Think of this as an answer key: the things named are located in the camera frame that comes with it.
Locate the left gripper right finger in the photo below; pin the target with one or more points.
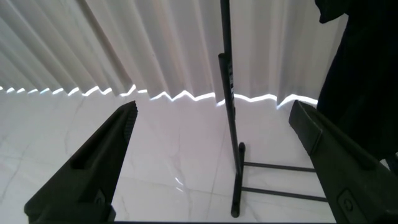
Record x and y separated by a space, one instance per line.
335 174

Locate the black clothes rack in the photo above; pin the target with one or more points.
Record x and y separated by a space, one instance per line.
228 93

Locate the white curtain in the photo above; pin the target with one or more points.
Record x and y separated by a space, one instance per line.
155 40

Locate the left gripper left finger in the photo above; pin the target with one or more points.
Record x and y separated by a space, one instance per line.
62 199

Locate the black garment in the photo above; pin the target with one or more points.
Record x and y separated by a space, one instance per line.
363 77

